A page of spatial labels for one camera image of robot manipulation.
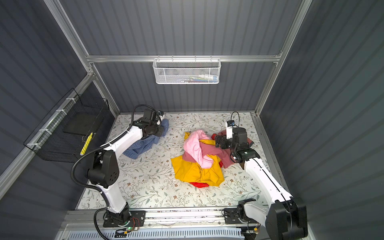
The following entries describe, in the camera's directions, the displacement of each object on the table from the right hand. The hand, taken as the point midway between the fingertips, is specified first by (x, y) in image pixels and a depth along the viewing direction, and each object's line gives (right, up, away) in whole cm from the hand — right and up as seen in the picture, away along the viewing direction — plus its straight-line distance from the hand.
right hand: (225, 136), depth 83 cm
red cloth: (-14, -27, 0) cm, 31 cm away
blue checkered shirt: (-49, -5, +12) cm, 51 cm away
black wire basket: (-81, +2, -11) cm, 82 cm away
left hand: (-40, +4, +12) cm, 42 cm away
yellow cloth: (-19, -21, +2) cm, 28 cm away
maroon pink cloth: (+1, -12, +4) cm, 13 cm away
